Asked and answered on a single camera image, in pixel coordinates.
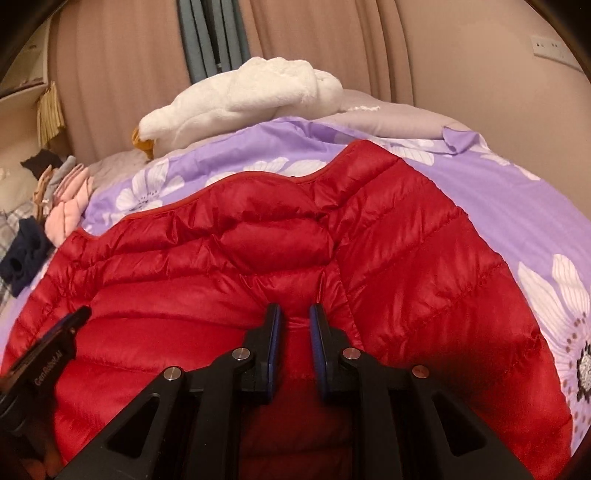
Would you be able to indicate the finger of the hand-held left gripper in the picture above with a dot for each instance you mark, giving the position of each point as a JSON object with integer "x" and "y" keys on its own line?
{"x": 69, "y": 323}

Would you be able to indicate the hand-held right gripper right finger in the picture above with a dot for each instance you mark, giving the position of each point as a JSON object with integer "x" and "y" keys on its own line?
{"x": 318, "y": 353}

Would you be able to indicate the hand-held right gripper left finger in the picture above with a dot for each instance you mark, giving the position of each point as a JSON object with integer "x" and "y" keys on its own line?
{"x": 275, "y": 353}

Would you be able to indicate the red down jacket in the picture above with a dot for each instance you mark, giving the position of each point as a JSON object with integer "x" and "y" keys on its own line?
{"x": 392, "y": 277}

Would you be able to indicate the navy blue garment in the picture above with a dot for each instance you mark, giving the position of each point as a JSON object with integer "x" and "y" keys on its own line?
{"x": 23, "y": 265}

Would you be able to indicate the pink garment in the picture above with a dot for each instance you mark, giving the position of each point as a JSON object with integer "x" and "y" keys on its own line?
{"x": 69, "y": 207}

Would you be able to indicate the peach garment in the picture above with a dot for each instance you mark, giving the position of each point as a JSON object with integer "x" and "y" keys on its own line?
{"x": 44, "y": 194}

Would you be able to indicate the small beige headboard cushion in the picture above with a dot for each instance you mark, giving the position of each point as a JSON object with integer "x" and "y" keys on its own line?
{"x": 14, "y": 184}

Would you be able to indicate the grey garment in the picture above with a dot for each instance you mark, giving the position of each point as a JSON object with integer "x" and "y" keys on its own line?
{"x": 64, "y": 170}

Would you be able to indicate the black cloth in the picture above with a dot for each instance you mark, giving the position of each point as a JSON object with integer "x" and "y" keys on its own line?
{"x": 41, "y": 162}

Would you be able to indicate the pleated beige lampshade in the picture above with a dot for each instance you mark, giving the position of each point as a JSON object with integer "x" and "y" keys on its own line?
{"x": 51, "y": 115}

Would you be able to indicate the purple floral blanket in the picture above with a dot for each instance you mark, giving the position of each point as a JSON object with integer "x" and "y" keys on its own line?
{"x": 485, "y": 198}

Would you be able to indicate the grey bed sheet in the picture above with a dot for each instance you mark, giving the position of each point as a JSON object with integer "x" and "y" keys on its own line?
{"x": 392, "y": 120}

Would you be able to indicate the pink curtain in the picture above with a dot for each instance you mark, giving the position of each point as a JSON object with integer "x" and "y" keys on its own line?
{"x": 120, "y": 78}
{"x": 323, "y": 37}

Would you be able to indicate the white goose plush toy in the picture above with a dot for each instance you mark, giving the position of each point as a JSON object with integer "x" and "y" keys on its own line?
{"x": 240, "y": 101}

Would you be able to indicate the blue grey curtain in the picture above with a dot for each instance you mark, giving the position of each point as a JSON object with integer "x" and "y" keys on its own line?
{"x": 207, "y": 37}

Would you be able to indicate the white wall cabinet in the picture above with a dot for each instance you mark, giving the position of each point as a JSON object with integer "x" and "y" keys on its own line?
{"x": 23, "y": 91}

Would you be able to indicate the white wall socket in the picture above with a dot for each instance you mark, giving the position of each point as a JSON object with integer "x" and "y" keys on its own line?
{"x": 556, "y": 50}

